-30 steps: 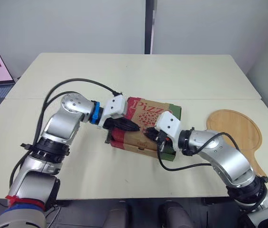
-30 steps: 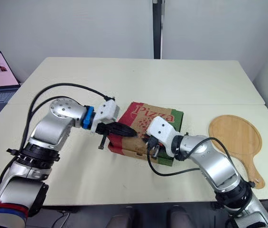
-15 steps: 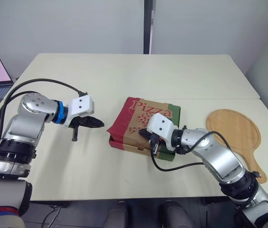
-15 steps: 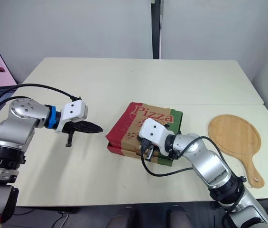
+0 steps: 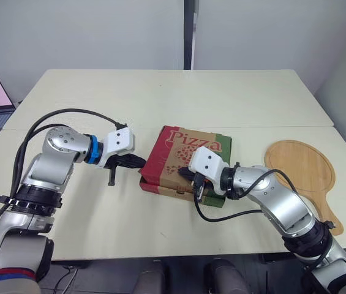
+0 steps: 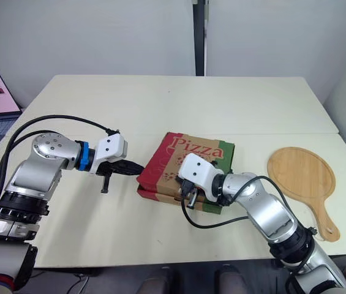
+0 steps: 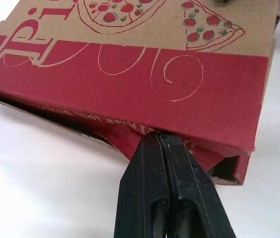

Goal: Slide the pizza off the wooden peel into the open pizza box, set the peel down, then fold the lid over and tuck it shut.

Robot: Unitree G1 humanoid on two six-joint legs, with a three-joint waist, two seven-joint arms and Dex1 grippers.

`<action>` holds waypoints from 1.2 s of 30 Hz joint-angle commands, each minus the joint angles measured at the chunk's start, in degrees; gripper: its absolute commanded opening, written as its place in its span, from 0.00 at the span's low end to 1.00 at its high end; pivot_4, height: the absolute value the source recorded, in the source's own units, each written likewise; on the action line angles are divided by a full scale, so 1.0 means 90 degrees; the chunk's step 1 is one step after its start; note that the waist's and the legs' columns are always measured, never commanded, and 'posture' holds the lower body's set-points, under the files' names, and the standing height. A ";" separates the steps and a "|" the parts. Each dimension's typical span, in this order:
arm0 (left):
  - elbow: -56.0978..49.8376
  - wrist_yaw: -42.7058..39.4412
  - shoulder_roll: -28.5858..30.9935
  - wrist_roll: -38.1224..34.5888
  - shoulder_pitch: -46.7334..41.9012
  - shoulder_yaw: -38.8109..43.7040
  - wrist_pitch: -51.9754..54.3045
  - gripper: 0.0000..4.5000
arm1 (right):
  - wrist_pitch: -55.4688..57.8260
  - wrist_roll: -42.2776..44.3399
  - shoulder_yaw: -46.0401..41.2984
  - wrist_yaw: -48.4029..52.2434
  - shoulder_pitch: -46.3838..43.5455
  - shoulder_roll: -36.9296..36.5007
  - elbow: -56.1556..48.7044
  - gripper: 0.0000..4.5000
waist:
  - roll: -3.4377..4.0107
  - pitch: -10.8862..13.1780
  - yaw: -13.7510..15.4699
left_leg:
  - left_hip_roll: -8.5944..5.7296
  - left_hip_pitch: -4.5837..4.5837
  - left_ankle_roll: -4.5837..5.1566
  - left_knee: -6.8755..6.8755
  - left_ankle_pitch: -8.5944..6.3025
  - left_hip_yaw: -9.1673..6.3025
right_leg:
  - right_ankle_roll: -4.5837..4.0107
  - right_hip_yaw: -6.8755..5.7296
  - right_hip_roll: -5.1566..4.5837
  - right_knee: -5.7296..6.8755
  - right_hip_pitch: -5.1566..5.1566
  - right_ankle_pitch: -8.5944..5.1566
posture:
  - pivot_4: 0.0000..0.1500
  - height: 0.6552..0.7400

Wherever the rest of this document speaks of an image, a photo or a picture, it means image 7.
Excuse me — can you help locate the red and brown pizza box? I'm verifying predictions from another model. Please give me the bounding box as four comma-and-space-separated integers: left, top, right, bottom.
0, 0, 280, 186

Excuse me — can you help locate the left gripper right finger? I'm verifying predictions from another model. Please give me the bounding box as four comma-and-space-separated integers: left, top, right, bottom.
161, 134, 227, 238

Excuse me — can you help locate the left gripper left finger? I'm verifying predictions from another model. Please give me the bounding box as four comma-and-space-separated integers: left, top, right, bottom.
115, 133, 170, 238

